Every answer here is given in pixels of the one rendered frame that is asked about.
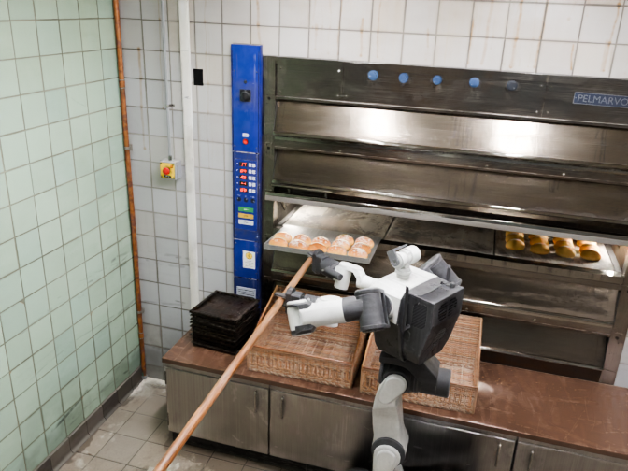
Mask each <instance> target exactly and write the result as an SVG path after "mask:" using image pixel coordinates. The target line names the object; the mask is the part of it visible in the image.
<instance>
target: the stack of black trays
mask: <svg viewBox="0 0 628 471"><path fill-rule="evenodd" d="M259 302H260V299H255V298H251V297H247V296H243V295H239V294H234V293H227V292H223V291H218V290H216V291H214V292H213V293H211V294H210V295H209V296H208V297H206V298H205V299H204V300H203V301H201V302H200V303H199V304H197V305H196V306H195V307H193V308H192V309H191V310H189V313H192V314H190V316H192V317H191V318H190V320H192V321H190V323H191V325H190V327H192V329H191V330H190V331H192V332H191V333H190V335H193V336H192V337H191V338H192V339H193V341H191V342H192V343H193V344H194V345H195V346H199V347H203V348H207V349H211V350H216V351H220V352H224V353H227V354H231V355H236V354H237V353H238V352H239V351H240V350H241V349H242V348H243V346H244V345H245V344H246V342H247V341H248V340H249V338H250V336H251V335H252V334H253V332H254V330H255V328H256V326H257V324H258V322H257V321H258V320H259V319H257V318H258V317H260V315H258V314H259V313H260V312H261V311H258V310H259V309H260V308H258V306H259V305H258V303H259Z"/></svg>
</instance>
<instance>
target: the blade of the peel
mask: <svg viewBox="0 0 628 471"><path fill-rule="evenodd" d="M278 232H287V233H289V234H290V235H291V236H292V238H293V239H294V237H295V236H296V235H299V234H304V235H307V236H309V237H310V239H311V243H312V240H313V239H314V238H316V237H319V236H323V237H326V238H327V239H328V240H329V241H330V243H331V246H332V244H333V242H334V241H335V240H336V238H337V237H338V236H339V235H343V234H346V235H349V236H351V237H352V238H353V240H354V244H355V241H356V239H357V238H359V237H361V236H366V237H368V238H370V239H371V240H372V241H373V242H374V247H373V248H372V249H371V252H370V253H369V254H367V255H368V257H367V258H361V257H354V256H349V255H348V253H349V251H347V255H341V254H334V253H329V252H327V251H326V252H325V253H324V254H325V255H327V256H329V258H332V259H337V260H343V261H350V262H356V263H363V264H369V263H370V261H371V259H372V257H373V255H374V253H375V251H376V249H377V247H378V244H379V242H380V240H381V239H382V237H377V236H371V235H357V234H351V233H343V232H337V231H329V230H322V229H315V228H308V227H301V226H294V225H288V224H285V225H284V227H282V228H281V229H280V230H279V231H278ZM278 232H277V233H278ZM274 236H275V235H273V236H272V237H270V238H269V239H268V240H267V241H266V242H265V243H264V249H267V250H279V251H285V252H291V253H298V254H305V255H308V254H307V253H308V252H310V251H311V250H303V249H297V248H290V247H289V244H290V243H288V247H283V246H277V245H270V244H269V241H270V240H271V238H273V237H274ZM354 244H353V245H354ZM353 245H352V246H353ZM331 246H330V247H331ZM352 246H351V247H352Z"/></svg>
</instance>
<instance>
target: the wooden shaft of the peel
mask: <svg viewBox="0 0 628 471"><path fill-rule="evenodd" d="M311 264H312V258H311V257H308V258H307V260H306V261H305V262H304V264H303V265H302V267H301V268H300V269H299V271H298V272H297V273H296V275H295V276H294V277H293V279H292V281H291V282H290V283H289V285H288V286H287V287H286V289H285V290H284V293H286V292H287V289H288V288H289V287H290V286H292V287H293V288H294V287H295V286H296V284H297V283H298V282H299V280H300V279H301V277H302V276H303V275H304V274H305V273H306V271H307V269H308V268H309V267H310V265H311ZM285 300H286V299H285V298H282V297H279V298H278V300H277V301H276V303H275V304H274V305H273V306H272V307H271V309H270V310H269V311H268V313H267V314H266V316H265V317H264V319H263V320H262V321H261V323H260V324H259V325H258V327H257V328H256V330H255V331H254V332H253V334H252V335H251V336H250V338H249V340H248V341H247V342H246V344H245V345H244V346H243V348H242V349H241V350H240V352H239V353H238V354H237V356H236V357H235V358H234V359H233V361H232V362H231V363H230V365H229V366H228V368H227V369H226V370H225V372H224V373H223V374H222V376H221V378H220V379H219V380H218V382H217V383H216V384H215V386H214V387H213V388H212V390H211V391H210V393H209V394H208V395H207V397H206V398H205V400H204V401H203V403H202V404H201V405H200V407H199V408H198V409H197V410H196V411H195V412H194V414H193V416H192V417H191V418H190V420H189V421H188V422H187V424H186V425H185V427H184V428H183V429H182V431H181V432H180V433H179V435H178V436H177V438H176V439H175V441H174V442H173V443H172V445H171V446H170V447H169V449H168V450H167V452H166V453H165V454H164V456H163V457H162V459H161V460H160V461H159V463H157V465H156V466H155V467H154V469H153V470H152V471H166V469H167V468H168V467H169V465H171V463H172V462H173V460H174V459H175V458H176V456H177V455H178V453H179V451H180V450H181V449H182V447H183V446H184V444H185V443H186V442H187V440H188V439H189V437H190V436H191V434H192V433H193V431H194V430H195V428H196V427H197V425H198V424H199V423H200V421H201V420H202V419H203V418H204V416H205V415H206V414H207V412H208V410H209V409H210V407H211V406H212V405H213V403H214V402H215V400H216V399H217V398H218V396H219V395H220V393H221V391H222V390H223V389H224V387H225V386H226V384H227V383H228V381H229V380H230V379H231V377H232V376H233V374H234V373H235V371H236V370H237V368H238V367H239V366H240V365H241V364H242V362H243V361H244V359H245V358H246V356H247V355H248V354H249V352H250V350H251V349H252V347H253V346H254V345H255V343H256V342H257V340H258V339H259V337H260V336H261V335H262V333H263V332H264V330H265V328H266V327H267V326H268V324H269V323H270V322H271V321H272V320H273V318H274V317H275V315H276V314H277V312H278V311H279V309H280V308H281V306H282V305H283V303H284V302H285Z"/></svg>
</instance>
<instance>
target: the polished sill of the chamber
mask: <svg viewBox="0 0 628 471"><path fill-rule="evenodd" d="M282 227H284V226H283V225H276V226H275V227H274V229H273V235H274V234H275V233H276V232H278V231H279V230H280V229H281V228H282ZM405 244H407V246H405V247H404V248H406V247H408V246H411V245H413V246H416V247H417V248H418V249H419V250H420V252H421V256H426V257H433V256H435V255H436V254H440V255H441V256H442V258H443V259H446V260H452V261H459V262H465V263H471V264H484V265H490V266H497V267H504V268H510V269H517V270H523V271H530V272H536V273H543V274H550V275H556V276H563V277H570V278H582V279H588V280H595V281H602V282H608V283H614V284H620V285H622V284H623V281H624V276H623V273H619V272H612V271H606V270H599V269H591V268H585V267H578V266H572V265H565V264H552V263H545V262H539V261H532V260H525V259H518V258H511V257H505V256H498V255H491V254H485V253H477V252H471V251H464V250H452V249H444V248H438V247H431V246H424V245H418V244H411V243H404V242H397V241H391V240H384V239H381V240H380V242H379V244H378V247H377V250H386V251H389V250H392V249H395V248H398V247H400V246H403V245H405ZM402 249H403V248H402ZM400 250H401V249H399V250H396V251H395V252H399V251H400Z"/></svg>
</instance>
